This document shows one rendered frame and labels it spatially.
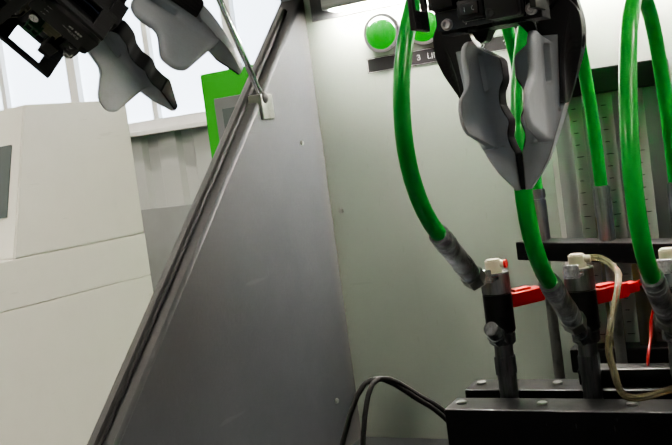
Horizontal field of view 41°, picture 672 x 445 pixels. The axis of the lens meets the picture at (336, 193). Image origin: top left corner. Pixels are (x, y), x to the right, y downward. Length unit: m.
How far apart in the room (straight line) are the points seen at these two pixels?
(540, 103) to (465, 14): 0.07
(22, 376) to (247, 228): 2.58
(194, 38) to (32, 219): 2.96
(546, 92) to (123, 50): 0.33
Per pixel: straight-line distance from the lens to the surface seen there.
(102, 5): 0.63
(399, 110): 0.71
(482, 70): 0.56
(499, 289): 0.87
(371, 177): 1.22
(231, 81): 3.86
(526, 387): 0.93
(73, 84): 6.08
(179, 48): 0.65
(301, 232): 1.18
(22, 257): 3.57
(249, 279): 1.06
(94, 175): 3.77
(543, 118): 0.54
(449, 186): 1.18
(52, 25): 0.63
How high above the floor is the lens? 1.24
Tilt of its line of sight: 3 degrees down
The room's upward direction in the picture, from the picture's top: 8 degrees counter-clockwise
